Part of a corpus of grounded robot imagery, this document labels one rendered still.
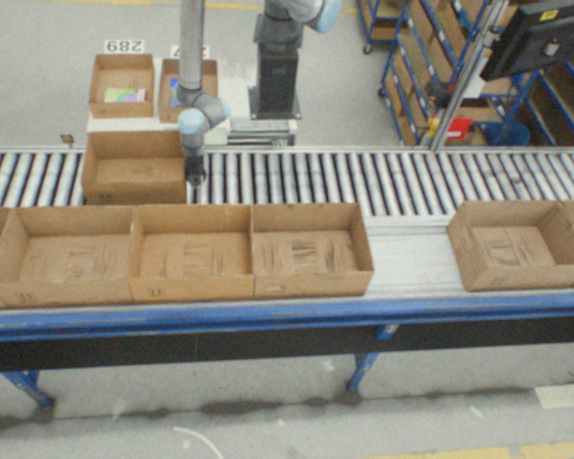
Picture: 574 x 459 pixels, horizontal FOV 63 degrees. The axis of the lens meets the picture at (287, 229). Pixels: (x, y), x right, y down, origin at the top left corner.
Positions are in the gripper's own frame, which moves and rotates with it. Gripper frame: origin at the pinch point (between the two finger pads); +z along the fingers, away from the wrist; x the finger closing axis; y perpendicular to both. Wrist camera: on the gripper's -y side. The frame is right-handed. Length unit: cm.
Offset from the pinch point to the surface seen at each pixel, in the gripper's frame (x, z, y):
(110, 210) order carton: 26.7, -22.2, -29.3
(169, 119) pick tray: 14.1, 2.8, 45.7
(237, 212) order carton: -16.3, -20.2, -29.3
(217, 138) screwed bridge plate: -8.3, 5.0, 35.1
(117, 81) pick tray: 42, 4, 76
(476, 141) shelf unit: -171, 46, 78
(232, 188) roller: -15.1, 5.3, 3.8
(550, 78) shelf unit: -228, 26, 117
